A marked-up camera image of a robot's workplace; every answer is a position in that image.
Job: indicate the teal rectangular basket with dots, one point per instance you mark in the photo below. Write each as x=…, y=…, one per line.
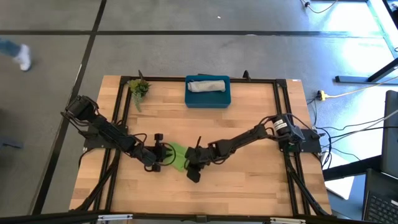
x=206, y=101

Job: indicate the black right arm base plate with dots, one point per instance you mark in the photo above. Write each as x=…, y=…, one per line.
x=312, y=146

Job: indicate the light desk top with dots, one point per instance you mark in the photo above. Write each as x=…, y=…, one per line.
x=385, y=18

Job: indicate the black desk leg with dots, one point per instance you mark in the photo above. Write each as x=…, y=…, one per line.
x=351, y=79

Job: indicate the black table leg bar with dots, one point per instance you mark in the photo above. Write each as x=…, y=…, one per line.
x=351, y=168

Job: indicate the grey waffle microfiber towel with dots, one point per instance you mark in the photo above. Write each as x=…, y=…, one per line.
x=206, y=86

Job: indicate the black monitor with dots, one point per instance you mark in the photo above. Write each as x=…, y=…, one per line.
x=391, y=140

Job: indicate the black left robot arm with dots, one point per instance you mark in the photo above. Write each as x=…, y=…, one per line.
x=105, y=130

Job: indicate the long black aluminium beam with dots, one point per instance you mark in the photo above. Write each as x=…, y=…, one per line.
x=46, y=217

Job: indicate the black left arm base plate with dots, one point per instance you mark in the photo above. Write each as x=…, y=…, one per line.
x=93, y=144

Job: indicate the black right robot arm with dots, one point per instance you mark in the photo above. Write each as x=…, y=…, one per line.
x=242, y=138

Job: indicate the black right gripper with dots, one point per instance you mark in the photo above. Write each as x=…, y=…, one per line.
x=199, y=155

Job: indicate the person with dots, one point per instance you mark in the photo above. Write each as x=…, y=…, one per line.
x=23, y=57

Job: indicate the green microfiber towel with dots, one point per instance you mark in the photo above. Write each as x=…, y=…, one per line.
x=180, y=158

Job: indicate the silver metal bracket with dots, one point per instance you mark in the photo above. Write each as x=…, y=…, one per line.
x=115, y=217
x=287, y=221

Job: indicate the black laptop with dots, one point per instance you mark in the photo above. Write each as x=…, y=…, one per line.
x=382, y=208

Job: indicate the black aluminium table frame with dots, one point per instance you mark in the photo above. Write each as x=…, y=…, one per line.
x=168, y=79

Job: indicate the small black clamp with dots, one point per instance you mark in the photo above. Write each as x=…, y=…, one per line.
x=246, y=75

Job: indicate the yellow power strip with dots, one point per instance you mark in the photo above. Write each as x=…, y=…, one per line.
x=321, y=95

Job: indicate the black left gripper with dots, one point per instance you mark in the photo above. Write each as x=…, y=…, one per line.
x=149, y=155

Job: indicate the small artificial green plant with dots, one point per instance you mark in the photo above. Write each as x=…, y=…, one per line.
x=140, y=87

